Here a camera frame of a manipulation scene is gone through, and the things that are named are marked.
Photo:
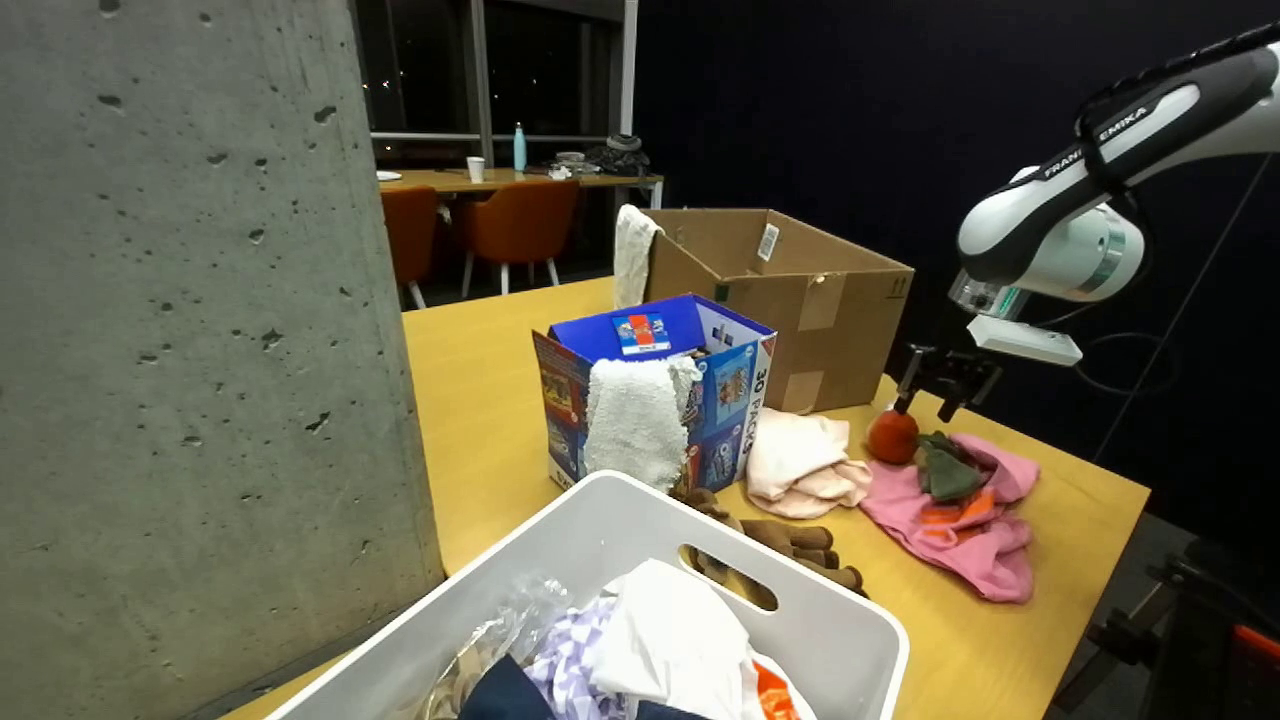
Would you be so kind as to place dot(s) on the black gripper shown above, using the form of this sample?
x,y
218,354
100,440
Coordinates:
x,y
962,365

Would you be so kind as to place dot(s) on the dark green cloth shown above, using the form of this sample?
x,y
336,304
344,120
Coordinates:
x,y
895,439

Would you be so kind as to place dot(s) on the peach shirt orange print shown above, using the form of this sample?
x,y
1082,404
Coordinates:
x,y
801,462

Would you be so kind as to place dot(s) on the pink shirt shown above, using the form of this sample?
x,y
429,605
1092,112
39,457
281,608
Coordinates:
x,y
966,541

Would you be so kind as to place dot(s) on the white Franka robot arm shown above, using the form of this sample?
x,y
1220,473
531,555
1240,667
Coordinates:
x,y
1065,240

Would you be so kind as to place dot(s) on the brown cardboard box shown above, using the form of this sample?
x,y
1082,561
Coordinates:
x,y
812,304

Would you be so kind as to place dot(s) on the blue snack variety box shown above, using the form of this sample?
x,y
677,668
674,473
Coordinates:
x,y
726,387

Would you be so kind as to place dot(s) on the white towel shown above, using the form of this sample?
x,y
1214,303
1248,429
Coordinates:
x,y
637,415

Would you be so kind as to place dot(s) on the white hanging cloth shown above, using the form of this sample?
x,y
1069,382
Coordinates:
x,y
632,254

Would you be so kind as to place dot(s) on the orange cloth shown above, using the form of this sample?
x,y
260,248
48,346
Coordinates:
x,y
778,695

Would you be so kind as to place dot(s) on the white plastic bin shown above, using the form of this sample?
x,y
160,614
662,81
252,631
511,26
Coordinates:
x,y
600,521

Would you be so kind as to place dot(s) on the black equipment stand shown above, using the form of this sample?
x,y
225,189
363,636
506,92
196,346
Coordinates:
x,y
1203,641

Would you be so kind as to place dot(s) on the dark bags pile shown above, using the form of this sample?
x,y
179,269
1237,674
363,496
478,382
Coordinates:
x,y
600,158

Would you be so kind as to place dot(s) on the orange chair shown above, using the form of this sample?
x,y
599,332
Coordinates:
x,y
523,225
410,235

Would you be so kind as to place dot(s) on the purple patterned cloth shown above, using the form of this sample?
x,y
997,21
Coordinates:
x,y
566,661

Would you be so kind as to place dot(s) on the light blue water bottle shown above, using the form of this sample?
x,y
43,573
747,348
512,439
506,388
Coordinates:
x,y
516,151

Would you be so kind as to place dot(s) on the white paper cup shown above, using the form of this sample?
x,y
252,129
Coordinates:
x,y
472,170

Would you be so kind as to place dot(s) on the navy blue cloth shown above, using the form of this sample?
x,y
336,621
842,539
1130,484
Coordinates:
x,y
506,696

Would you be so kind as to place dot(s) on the long wooden counter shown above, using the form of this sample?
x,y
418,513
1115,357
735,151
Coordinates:
x,y
440,176

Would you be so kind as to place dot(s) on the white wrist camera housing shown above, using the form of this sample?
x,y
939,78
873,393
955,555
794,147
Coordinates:
x,y
1025,342

